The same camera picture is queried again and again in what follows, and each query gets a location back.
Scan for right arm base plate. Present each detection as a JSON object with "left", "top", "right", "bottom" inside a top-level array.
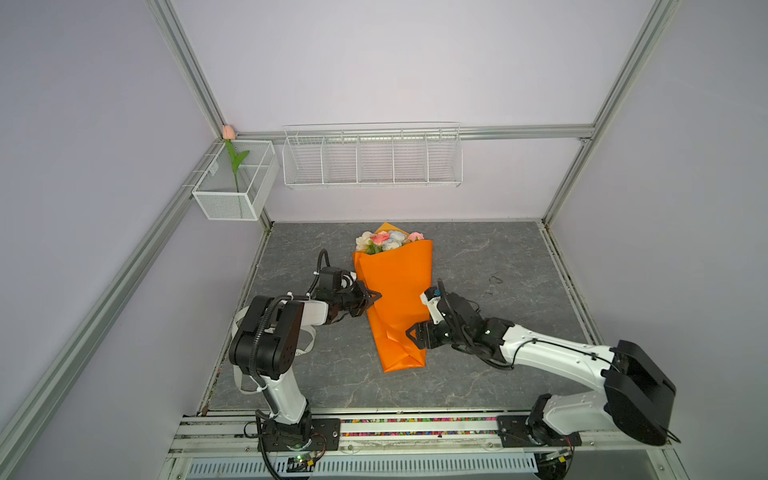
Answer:
[{"left": 496, "top": 415, "right": 582, "bottom": 448}]

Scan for white mesh corner basket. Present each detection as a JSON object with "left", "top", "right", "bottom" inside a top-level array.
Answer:
[{"left": 192, "top": 140, "right": 279, "bottom": 221}]

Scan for orange wrapping paper sheet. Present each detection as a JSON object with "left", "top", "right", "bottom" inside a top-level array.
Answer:
[{"left": 353, "top": 223, "right": 433, "bottom": 373}]

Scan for white wire wall basket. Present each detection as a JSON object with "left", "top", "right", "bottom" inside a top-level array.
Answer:
[{"left": 282, "top": 122, "right": 464, "bottom": 189}]

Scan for pink tulip fake flower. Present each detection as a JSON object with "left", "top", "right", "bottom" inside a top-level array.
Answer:
[{"left": 221, "top": 125, "right": 250, "bottom": 193}]

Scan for white rose fake flower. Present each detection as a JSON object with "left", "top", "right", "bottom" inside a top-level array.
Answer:
[{"left": 382, "top": 230, "right": 408, "bottom": 251}]

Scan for aluminium front rail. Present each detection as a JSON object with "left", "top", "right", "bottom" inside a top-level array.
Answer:
[{"left": 167, "top": 409, "right": 673, "bottom": 458}]

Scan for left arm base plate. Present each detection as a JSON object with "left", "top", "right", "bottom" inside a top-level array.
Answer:
[{"left": 260, "top": 416, "right": 341, "bottom": 453}]

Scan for dark pink rose fake flower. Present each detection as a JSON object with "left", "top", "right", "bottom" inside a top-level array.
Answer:
[{"left": 370, "top": 232, "right": 390, "bottom": 247}]

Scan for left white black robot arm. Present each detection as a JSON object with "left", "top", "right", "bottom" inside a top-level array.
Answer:
[{"left": 228, "top": 281, "right": 382, "bottom": 451}]

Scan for white ribbon strip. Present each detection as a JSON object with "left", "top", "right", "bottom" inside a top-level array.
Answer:
[{"left": 231, "top": 305, "right": 318, "bottom": 396}]

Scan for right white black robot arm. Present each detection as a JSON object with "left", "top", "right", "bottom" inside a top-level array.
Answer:
[{"left": 406, "top": 318, "right": 678, "bottom": 446}]

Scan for cream rose fake flower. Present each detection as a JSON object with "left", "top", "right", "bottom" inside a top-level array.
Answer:
[{"left": 356, "top": 231, "right": 373, "bottom": 252}]

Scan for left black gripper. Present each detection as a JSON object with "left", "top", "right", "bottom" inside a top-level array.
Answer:
[{"left": 334, "top": 281, "right": 381, "bottom": 318}]

